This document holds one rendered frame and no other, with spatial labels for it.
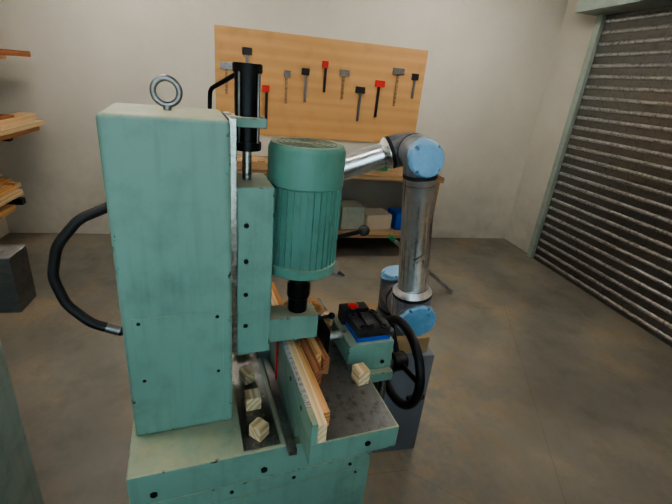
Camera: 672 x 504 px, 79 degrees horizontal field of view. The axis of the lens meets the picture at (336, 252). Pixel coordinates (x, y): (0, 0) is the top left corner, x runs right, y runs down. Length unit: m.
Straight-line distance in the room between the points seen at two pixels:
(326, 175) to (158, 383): 0.59
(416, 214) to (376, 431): 0.73
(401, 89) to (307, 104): 0.95
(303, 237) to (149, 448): 0.59
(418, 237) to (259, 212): 0.70
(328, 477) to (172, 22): 3.76
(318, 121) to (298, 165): 3.37
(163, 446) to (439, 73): 4.14
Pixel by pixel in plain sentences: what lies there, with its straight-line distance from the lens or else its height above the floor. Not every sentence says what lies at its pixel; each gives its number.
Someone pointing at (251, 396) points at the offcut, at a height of 0.84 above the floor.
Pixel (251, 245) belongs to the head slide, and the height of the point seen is 1.25.
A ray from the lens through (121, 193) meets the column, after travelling 0.84.
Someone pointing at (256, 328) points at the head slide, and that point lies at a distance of 1.03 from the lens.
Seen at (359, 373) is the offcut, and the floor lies 0.94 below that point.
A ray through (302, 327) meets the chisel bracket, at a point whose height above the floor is 1.00.
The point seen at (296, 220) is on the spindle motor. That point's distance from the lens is 0.92.
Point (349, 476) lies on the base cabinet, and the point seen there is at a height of 0.64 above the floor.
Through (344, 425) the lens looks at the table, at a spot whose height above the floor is 0.90.
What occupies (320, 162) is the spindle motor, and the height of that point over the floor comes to 1.44.
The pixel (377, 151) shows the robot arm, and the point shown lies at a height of 1.39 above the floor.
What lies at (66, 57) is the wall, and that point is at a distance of 4.41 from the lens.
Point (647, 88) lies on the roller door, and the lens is 4.28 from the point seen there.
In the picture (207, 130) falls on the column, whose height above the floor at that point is 1.50.
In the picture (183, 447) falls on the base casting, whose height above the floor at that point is 0.80.
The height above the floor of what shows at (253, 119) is 1.52.
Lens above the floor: 1.61
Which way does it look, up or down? 23 degrees down
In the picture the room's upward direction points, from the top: 6 degrees clockwise
